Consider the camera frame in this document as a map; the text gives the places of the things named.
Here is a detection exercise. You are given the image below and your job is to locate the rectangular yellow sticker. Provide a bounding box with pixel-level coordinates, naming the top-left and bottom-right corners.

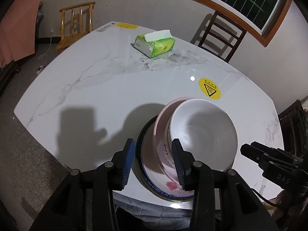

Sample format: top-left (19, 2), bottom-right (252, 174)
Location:
top-left (115, 22), bottom-right (138, 29)

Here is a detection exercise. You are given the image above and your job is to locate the white plate with pink flower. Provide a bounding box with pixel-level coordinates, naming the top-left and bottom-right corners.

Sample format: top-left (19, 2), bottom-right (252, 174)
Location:
top-left (141, 125), bottom-right (195, 196)

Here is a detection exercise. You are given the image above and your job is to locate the green tissue box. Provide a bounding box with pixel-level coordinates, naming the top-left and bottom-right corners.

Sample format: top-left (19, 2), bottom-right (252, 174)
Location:
top-left (135, 30), bottom-right (176, 59)

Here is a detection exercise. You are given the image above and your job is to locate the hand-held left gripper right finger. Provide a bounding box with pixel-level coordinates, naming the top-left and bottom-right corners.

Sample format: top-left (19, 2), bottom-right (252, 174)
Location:
top-left (171, 138), bottom-right (280, 231)

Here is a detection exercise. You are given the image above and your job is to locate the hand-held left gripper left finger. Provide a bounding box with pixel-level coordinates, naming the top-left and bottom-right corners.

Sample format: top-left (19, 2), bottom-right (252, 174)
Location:
top-left (29, 138), bottom-right (136, 231)

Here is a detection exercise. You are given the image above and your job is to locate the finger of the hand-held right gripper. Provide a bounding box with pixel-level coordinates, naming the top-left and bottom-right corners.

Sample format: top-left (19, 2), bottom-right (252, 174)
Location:
top-left (241, 144), bottom-right (267, 167)
top-left (250, 141), bottom-right (275, 156)

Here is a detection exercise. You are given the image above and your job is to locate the white floor cable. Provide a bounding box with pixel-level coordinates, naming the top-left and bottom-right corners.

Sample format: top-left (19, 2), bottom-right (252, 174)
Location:
top-left (37, 36), bottom-right (54, 73)

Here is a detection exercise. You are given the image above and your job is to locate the large pink bowl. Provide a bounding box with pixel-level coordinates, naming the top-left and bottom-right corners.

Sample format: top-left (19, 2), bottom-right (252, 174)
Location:
top-left (154, 97), bottom-right (200, 174)

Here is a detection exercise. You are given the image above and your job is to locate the round yellow warning sticker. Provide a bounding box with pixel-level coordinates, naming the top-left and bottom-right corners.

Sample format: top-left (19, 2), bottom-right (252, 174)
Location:
top-left (198, 77), bottom-right (221, 100)

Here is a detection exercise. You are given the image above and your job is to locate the grey patterned cloth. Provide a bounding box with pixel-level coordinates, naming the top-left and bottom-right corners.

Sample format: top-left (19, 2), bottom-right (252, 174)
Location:
top-left (113, 192), bottom-right (195, 231)

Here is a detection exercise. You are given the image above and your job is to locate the black cable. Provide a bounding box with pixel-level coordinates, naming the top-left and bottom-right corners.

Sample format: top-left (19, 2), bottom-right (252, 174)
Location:
top-left (251, 189), bottom-right (278, 206)

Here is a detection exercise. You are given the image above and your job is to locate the blue floral ceramic plate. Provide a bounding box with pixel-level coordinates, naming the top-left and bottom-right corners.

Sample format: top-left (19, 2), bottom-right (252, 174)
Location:
top-left (135, 115), bottom-right (195, 202)
top-left (137, 118), bottom-right (195, 199)

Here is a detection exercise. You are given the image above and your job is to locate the white bowl with blue print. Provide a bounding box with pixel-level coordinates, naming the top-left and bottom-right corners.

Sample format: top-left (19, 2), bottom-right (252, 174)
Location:
top-left (168, 98), bottom-right (239, 174)

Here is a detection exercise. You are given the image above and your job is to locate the light wooden chair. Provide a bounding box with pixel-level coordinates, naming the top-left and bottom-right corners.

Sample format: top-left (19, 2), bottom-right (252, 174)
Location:
top-left (56, 1), bottom-right (95, 51)

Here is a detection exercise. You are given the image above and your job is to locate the dark wooden chair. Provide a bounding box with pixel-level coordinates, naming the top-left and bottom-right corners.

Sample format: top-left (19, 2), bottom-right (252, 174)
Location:
top-left (198, 11), bottom-right (247, 63)

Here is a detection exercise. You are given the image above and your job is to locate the dark wooden furniture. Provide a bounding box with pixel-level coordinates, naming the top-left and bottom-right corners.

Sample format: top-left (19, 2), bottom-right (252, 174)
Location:
top-left (278, 99), bottom-right (308, 154)

